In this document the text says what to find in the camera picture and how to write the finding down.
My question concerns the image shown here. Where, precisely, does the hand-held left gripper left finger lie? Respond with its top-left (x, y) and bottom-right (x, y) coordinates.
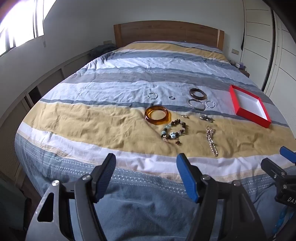
top-left (25, 153), bottom-right (116, 241)

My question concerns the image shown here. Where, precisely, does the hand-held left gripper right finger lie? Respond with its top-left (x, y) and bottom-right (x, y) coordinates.
top-left (176, 153), bottom-right (266, 241)

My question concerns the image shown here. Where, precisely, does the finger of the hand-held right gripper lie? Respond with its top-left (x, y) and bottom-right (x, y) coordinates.
top-left (260, 158), bottom-right (289, 186)
top-left (279, 146), bottom-right (296, 167)

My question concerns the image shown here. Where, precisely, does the pearl necklace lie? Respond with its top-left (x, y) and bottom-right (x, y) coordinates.
top-left (205, 126), bottom-right (219, 157)

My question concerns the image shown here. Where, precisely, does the wooden beaded bracelet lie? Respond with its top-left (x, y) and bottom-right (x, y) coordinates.
top-left (161, 119), bottom-right (188, 147)

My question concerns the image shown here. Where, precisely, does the red cardboard box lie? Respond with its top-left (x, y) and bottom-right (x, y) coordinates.
top-left (229, 85), bottom-right (271, 128)

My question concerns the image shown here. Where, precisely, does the amber bangle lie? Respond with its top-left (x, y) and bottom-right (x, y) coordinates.
top-left (144, 105), bottom-right (172, 126)

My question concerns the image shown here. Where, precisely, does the person's right hand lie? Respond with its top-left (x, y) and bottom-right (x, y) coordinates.
top-left (271, 207), bottom-right (288, 235)

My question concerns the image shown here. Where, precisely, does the striped duvet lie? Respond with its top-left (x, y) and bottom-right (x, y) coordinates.
top-left (14, 41), bottom-right (296, 241)

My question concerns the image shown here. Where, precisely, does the thin silver bangle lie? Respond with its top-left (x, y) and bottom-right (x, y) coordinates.
top-left (188, 98), bottom-right (206, 111)

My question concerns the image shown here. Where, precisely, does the dark brown bangle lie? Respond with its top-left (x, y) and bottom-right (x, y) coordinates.
top-left (189, 88), bottom-right (207, 101)

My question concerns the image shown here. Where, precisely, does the white wardrobe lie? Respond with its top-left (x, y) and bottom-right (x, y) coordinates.
top-left (240, 0), bottom-right (296, 139)

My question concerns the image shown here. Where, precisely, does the grey folded cloth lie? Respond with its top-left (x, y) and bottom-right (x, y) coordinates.
top-left (89, 44), bottom-right (117, 59)

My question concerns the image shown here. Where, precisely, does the wooden headboard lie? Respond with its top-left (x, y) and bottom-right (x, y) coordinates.
top-left (113, 20), bottom-right (225, 51)

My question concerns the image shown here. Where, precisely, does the window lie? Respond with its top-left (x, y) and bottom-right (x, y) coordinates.
top-left (0, 0), bottom-right (45, 56)

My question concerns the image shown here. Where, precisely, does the low wall cabinet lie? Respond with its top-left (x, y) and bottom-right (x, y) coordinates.
top-left (0, 50), bottom-right (93, 186)

